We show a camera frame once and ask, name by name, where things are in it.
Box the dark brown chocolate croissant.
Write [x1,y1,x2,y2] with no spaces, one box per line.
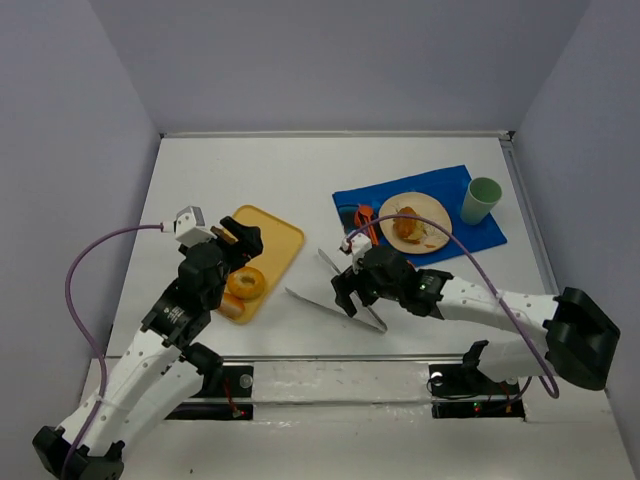
[393,206,423,243]

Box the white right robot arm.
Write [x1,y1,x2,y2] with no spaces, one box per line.
[331,246,620,391]

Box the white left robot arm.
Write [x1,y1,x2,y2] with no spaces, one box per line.
[32,210,263,479]

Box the orange brown muffin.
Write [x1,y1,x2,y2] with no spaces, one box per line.
[210,226,237,245]

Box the yellow rectangular tray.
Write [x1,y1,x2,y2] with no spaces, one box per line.
[216,205,305,324]

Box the pink round bun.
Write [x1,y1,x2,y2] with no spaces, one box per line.
[217,292,245,319]

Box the orange plastic spoon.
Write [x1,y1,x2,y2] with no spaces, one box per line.
[355,204,375,227]

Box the orange plastic fork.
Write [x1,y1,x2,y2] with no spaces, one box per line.
[354,204,377,243]

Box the blue patterned placemat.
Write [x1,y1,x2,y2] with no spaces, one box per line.
[333,165,507,266]

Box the light green cup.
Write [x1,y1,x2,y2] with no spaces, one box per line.
[460,177,502,225]

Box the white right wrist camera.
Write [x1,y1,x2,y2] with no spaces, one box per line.
[340,233,373,273]

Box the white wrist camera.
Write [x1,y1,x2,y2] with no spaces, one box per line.
[174,206,214,248]
[340,233,373,273]

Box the glazed ring donut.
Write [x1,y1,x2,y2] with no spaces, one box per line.
[227,267,266,300]

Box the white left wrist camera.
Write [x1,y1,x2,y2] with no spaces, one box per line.
[174,206,214,248]

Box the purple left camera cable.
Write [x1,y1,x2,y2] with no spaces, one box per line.
[59,221,174,480]

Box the purple camera cable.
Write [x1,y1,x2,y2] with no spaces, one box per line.
[344,214,560,399]
[59,221,174,480]

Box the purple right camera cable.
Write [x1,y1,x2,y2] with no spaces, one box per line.
[344,214,560,399]

